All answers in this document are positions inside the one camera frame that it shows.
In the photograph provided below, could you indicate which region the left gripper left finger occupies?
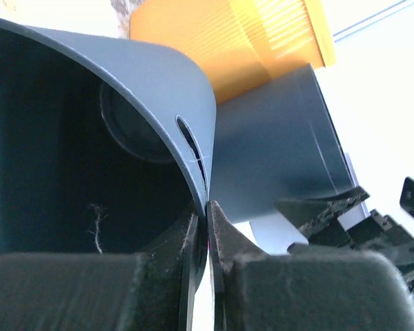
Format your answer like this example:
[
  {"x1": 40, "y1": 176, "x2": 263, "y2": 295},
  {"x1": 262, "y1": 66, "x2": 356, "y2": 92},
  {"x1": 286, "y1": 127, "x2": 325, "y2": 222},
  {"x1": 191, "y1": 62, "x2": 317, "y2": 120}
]
[{"x1": 0, "y1": 205, "x2": 206, "y2": 330}]

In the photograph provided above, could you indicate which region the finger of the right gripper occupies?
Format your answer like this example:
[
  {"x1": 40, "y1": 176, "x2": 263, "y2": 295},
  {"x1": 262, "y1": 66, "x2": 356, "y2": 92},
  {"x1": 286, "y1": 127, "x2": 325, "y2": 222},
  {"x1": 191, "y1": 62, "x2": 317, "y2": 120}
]
[{"x1": 274, "y1": 186, "x2": 370, "y2": 238}]

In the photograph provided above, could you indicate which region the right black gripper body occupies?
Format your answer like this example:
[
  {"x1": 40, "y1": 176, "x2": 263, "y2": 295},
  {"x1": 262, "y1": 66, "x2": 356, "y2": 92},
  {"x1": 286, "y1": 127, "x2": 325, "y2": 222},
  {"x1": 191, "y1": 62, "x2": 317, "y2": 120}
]
[{"x1": 288, "y1": 210, "x2": 414, "y2": 276}]

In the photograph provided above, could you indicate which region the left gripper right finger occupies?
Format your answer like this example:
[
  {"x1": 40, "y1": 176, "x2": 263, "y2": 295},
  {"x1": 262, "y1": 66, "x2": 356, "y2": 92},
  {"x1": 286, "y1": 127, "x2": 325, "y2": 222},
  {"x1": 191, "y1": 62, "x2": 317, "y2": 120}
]
[{"x1": 206, "y1": 201, "x2": 414, "y2": 330}]

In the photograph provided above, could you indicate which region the slate blue tapered bin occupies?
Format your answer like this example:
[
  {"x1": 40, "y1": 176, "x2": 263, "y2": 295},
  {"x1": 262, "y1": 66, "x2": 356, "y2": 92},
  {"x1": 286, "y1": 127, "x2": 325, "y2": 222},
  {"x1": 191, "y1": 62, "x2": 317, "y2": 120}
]
[{"x1": 0, "y1": 19, "x2": 216, "y2": 254}]

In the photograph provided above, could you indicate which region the large dark navy bin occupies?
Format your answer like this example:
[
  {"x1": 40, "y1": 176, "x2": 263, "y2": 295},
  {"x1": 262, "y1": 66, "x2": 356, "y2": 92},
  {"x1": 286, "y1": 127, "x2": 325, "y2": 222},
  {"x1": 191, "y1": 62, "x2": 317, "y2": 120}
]
[{"x1": 210, "y1": 65, "x2": 353, "y2": 223}]

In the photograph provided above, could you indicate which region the yellow mesh basket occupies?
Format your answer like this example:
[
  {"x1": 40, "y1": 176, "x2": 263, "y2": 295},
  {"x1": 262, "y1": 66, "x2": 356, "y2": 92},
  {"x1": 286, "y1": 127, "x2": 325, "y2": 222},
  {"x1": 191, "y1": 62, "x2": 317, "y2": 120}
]
[{"x1": 129, "y1": 0, "x2": 336, "y2": 103}]

